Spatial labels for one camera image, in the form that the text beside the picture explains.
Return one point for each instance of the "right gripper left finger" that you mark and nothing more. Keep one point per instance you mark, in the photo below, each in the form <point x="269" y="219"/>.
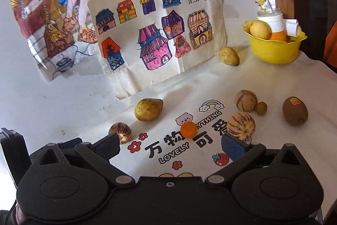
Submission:
<point x="98" y="156"/>

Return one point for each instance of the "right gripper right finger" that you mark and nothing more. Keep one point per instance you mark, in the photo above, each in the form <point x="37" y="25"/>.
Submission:
<point x="243" y="156"/>

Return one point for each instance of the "striped pepino melon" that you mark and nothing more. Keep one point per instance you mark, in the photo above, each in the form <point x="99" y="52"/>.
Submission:
<point x="241" y="125"/>

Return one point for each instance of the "small striped brown fruit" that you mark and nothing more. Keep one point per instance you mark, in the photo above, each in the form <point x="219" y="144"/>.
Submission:
<point x="122" y="130"/>

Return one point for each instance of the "small orange fruit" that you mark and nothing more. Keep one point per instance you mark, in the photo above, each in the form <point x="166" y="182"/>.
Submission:
<point x="189" y="130"/>

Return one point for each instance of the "large yellow spotted fruit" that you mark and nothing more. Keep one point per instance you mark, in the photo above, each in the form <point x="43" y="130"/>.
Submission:
<point x="148" y="109"/>

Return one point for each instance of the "small olive round fruit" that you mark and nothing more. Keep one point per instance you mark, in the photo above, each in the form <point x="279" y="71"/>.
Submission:
<point x="261" y="108"/>

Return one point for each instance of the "pale striped round fruit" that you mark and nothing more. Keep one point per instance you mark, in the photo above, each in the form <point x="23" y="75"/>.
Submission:
<point x="246" y="100"/>

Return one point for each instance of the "white printed cloth mat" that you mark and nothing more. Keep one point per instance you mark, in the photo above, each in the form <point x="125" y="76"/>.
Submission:
<point x="207" y="98"/>

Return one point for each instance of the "brown kiwi with sticker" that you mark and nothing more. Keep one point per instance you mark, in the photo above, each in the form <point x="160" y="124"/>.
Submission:
<point x="295" y="111"/>

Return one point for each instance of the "yellow fruit near bowl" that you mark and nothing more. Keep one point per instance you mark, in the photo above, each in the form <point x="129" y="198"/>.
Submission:
<point x="229" y="56"/>

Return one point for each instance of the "yellow plastic bowl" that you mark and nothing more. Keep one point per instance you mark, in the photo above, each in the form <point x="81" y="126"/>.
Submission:
<point x="276" y="52"/>

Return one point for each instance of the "orange fruit in bowl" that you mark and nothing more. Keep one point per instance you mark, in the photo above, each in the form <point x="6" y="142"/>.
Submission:
<point x="280" y="36"/>

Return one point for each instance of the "yellow fruit in bowl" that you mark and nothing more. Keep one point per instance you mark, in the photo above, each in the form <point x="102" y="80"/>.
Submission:
<point x="260" y="29"/>

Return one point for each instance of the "houses drawing paper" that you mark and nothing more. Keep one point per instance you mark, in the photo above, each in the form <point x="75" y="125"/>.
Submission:
<point x="145" y="42"/>

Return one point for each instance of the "white folded paper in bowl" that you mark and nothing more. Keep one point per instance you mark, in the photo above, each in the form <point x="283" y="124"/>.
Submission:
<point x="292" y="27"/>

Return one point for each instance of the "white jar with flowers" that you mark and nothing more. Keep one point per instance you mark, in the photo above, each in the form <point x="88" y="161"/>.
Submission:
<point x="270" y="15"/>

